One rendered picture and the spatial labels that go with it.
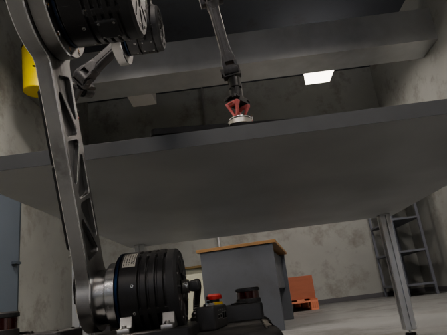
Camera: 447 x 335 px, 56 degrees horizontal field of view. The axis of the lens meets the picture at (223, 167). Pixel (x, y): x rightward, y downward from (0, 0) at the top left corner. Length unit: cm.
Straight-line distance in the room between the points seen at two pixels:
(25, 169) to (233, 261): 280
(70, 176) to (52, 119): 11
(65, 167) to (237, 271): 299
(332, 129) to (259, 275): 275
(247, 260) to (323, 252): 468
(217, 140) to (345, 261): 744
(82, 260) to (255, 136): 48
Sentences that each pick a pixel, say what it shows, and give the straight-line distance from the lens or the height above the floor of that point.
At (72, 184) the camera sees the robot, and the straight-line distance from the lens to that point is 86.
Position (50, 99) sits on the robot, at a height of 69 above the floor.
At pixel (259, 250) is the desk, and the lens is 371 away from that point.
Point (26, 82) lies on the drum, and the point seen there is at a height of 321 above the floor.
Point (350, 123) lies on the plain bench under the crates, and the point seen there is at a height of 67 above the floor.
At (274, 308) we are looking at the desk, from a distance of 369.
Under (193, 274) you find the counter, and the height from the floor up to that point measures 65.
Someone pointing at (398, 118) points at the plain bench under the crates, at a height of 66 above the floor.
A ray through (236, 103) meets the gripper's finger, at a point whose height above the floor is 109.
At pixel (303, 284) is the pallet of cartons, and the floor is 36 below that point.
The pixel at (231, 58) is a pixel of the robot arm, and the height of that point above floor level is 132.
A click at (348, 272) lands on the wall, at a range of 836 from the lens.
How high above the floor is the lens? 30
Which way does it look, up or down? 17 degrees up
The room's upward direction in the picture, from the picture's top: 7 degrees counter-clockwise
